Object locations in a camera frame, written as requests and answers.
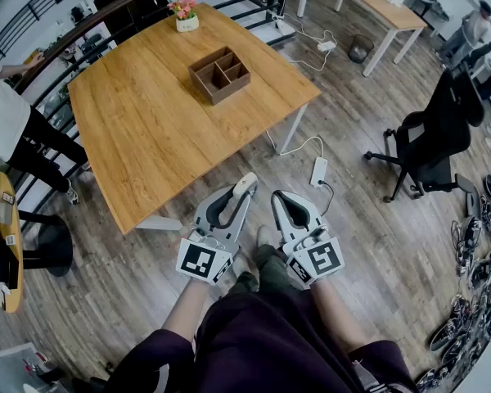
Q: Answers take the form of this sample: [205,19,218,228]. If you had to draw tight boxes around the black office chair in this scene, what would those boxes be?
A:
[363,67,487,204]

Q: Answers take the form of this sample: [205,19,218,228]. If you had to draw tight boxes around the person's left forearm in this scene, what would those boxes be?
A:
[161,277,210,344]

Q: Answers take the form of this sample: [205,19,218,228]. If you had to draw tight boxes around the white power cable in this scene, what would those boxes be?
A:
[280,12,339,74]
[264,129,326,160]

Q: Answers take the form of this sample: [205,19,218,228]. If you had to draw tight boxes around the person's dark purple shirt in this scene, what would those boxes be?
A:
[113,288,419,393]

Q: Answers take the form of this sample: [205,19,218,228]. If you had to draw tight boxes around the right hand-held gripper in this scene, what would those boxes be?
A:
[269,189,345,291]

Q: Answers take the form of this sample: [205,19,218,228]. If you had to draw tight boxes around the wooden desk with white legs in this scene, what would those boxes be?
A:
[296,0,430,78]

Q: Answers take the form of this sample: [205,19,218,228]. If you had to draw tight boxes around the black power cable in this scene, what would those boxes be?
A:
[318,179,336,217]

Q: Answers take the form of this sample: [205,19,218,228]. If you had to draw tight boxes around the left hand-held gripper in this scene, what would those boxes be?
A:
[175,183,259,287]

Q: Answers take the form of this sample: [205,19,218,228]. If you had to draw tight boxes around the grey plastic bin with parts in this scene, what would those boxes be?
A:
[0,341,69,393]

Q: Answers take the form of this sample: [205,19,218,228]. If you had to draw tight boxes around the pile of devices with cables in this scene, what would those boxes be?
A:
[415,173,491,393]

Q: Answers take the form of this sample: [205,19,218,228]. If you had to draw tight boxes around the round wooden side table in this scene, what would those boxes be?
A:
[0,171,25,314]

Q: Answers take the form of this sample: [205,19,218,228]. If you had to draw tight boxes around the person's green trousers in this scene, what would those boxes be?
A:
[227,243,309,299]

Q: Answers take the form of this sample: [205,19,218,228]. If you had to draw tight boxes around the white table leg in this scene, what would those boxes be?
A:
[279,102,310,156]
[134,215,182,233]

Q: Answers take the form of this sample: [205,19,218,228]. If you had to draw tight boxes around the pink flowers in white pot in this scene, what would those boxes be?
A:
[166,0,200,34]

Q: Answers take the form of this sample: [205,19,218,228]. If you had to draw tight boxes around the white oblong plastic device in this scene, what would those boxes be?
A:
[232,172,259,199]

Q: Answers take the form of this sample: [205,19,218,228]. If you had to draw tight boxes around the brown wooden compartment organizer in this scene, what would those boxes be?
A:
[187,46,252,106]

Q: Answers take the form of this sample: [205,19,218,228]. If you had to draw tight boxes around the person's tan shoe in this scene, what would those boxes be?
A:
[256,224,276,250]

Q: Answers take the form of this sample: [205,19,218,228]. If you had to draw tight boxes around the person's right forearm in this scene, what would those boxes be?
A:
[309,277,372,354]

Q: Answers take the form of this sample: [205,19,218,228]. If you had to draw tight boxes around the black mesh waste bin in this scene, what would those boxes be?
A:
[348,34,376,65]

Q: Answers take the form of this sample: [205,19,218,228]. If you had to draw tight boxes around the black round stool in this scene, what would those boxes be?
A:
[17,209,74,278]

